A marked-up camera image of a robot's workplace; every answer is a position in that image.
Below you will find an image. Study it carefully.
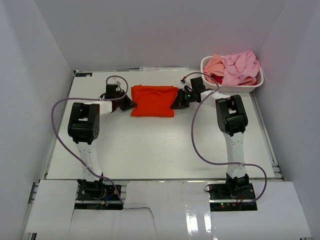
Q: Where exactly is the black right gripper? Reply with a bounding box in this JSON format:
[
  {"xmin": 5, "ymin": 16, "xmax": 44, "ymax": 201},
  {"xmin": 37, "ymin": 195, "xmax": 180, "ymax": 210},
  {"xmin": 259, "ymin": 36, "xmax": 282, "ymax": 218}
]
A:
[{"xmin": 170, "ymin": 89, "xmax": 196, "ymax": 110}]

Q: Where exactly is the orange t shirt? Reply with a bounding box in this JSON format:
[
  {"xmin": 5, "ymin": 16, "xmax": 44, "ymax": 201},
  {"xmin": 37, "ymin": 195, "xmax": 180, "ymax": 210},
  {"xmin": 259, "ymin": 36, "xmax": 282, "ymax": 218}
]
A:
[{"xmin": 131, "ymin": 85, "xmax": 179, "ymax": 118}]

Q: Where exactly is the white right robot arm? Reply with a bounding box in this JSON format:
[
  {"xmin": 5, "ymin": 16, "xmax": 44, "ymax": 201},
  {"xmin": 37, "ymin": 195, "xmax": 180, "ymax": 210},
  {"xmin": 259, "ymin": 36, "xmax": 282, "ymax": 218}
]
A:
[{"xmin": 170, "ymin": 77, "xmax": 250, "ymax": 200}]

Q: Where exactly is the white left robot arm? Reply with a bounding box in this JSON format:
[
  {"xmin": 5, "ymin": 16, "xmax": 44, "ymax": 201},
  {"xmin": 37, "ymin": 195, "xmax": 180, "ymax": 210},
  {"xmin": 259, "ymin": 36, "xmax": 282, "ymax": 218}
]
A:
[{"xmin": 67, "ymin": 83, "xmax": 137, "ymax": 200}]

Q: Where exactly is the white perforated laundry basket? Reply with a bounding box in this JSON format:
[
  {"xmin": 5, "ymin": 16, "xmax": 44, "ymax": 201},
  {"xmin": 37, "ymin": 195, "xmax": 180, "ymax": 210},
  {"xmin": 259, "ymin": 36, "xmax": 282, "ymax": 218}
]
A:
[{"xmin": 201, "ymin": 68, "xmax": 264, "ymax": 93}]

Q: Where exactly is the magenta t shirt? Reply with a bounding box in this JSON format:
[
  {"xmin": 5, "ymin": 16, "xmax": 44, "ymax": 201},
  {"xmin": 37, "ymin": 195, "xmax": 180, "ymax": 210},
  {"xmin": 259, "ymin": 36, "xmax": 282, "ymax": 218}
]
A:
[{"xmin": 213, "ymin": 75, "xmax": 223, "ymax": 85}]

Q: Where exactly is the peach t shirt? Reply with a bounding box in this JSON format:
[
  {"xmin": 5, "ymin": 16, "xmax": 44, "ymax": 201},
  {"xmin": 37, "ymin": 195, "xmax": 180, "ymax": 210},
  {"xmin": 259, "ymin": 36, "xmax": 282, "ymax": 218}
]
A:
[{"xmin": 202, "ymin": 54, "xmax": 225, "ymax": 78}]

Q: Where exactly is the black table label sticker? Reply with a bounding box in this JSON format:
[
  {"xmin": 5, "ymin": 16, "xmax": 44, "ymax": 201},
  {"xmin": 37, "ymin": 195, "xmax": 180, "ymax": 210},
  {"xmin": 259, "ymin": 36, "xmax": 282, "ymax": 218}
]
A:
[{"xmin": 75, "ymin": 72, "xmax": 93, "ymax": 78}]

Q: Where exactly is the light pink t shirt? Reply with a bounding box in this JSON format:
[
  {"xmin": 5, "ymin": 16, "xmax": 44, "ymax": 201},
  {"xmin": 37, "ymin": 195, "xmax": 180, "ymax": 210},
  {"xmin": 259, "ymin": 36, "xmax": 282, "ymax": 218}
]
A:
[{"xmin": 222, "ymin": 51, "xmax": 261, "ymax": 87}]

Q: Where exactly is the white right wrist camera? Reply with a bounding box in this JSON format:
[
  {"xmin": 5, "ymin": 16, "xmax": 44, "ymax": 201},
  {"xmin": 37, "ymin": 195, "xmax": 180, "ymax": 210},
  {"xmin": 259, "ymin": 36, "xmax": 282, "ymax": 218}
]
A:
[{"xmin": 180, "ymin": 77, "xmax": 192, "ymax": 89}]

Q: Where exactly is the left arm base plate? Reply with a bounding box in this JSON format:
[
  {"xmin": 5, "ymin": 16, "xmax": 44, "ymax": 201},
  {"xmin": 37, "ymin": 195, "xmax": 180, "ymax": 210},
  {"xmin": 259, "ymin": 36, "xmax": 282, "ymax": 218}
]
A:
[{"xmin": 74, "ymin": 185, "xmax": 123, "ymax": 211}]

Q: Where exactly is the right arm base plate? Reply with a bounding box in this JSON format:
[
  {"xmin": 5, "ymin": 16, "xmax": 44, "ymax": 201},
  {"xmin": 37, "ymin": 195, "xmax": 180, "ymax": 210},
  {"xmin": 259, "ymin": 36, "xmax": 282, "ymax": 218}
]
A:
[{"xmin": 204, "ymin": 183, "xmax": 258, "ymax": 212}]

